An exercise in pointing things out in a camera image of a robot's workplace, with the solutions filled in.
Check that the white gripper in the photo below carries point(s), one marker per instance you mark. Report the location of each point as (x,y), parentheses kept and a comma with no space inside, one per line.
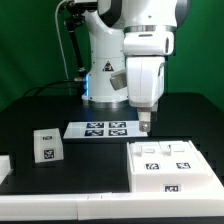
(146,54)

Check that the white cabinet door panel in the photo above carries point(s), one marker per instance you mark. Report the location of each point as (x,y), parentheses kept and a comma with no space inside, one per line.
(146,156)
(180,157)

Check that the white cabinet body box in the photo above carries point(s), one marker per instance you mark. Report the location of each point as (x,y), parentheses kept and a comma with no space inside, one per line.
(163,181)

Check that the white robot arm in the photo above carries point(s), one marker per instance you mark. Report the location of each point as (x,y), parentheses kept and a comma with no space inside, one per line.
(107,26)

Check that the white cabinet top block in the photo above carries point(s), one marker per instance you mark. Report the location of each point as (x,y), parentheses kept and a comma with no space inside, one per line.
(47,145)

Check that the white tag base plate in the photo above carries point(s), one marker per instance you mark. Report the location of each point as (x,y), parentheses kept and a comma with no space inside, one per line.
(103,129)

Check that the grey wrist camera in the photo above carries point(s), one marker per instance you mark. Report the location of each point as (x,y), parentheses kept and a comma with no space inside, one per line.
(118,80)

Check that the white obstacle fence frame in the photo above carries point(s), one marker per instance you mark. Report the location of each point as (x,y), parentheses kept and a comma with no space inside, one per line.
(206,202)

